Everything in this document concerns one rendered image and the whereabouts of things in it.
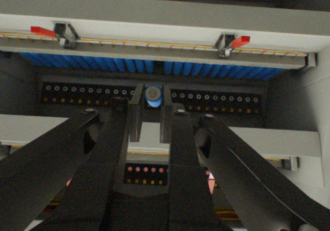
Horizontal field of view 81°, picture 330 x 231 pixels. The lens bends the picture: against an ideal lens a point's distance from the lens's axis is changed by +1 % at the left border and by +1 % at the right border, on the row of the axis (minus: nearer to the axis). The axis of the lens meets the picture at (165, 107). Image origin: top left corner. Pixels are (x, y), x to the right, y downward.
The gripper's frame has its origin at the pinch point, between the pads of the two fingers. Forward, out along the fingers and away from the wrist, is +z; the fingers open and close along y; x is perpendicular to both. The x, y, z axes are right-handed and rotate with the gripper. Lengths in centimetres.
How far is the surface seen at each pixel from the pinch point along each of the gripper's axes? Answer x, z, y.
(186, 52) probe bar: 4.1, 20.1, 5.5
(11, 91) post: -6.8, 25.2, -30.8
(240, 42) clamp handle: 6.3, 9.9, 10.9
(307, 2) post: 15.2, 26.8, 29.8
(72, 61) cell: 0.6, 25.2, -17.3
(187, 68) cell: 0.6, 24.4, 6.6
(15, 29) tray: 6.0, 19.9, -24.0
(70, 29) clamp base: 6.5, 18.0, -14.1
